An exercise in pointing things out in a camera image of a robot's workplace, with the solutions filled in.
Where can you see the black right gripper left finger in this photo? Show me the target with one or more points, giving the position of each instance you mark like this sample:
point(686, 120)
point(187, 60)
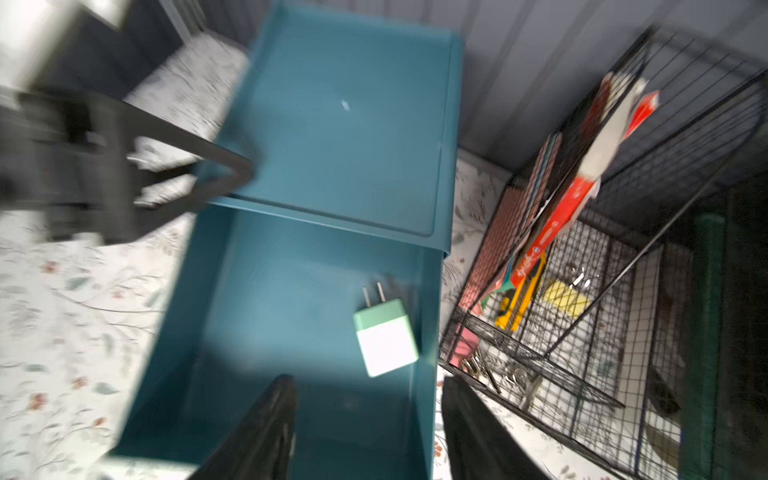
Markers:
point(261, 446)

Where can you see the red book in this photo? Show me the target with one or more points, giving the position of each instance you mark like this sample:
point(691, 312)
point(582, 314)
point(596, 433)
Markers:
point(621, 105)

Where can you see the yellow sticky notes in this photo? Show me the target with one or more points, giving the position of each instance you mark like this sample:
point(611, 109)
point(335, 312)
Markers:
point(566, 299)

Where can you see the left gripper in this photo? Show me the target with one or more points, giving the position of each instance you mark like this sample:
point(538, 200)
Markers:
point(64, 152)

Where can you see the pile of binder clips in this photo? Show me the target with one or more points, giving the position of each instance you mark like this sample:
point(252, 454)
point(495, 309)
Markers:
point(504, 377)

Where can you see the black wire desk organizer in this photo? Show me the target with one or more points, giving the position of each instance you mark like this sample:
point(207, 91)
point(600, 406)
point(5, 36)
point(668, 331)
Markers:
point(614, 378)

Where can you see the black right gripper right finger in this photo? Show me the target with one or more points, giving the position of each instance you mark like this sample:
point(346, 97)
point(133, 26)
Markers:
point(479, 447)

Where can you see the teal drawer cabinet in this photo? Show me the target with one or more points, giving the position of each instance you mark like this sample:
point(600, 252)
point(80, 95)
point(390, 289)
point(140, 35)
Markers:
point(351, 123)

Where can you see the yellow utility knife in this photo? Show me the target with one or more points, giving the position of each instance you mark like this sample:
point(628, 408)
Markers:
point(513, 308)

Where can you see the green plug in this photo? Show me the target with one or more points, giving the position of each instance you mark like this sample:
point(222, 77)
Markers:
point(384, 333)

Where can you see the green strap bag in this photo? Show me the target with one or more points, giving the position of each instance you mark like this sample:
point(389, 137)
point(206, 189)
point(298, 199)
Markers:
point(703, 349)

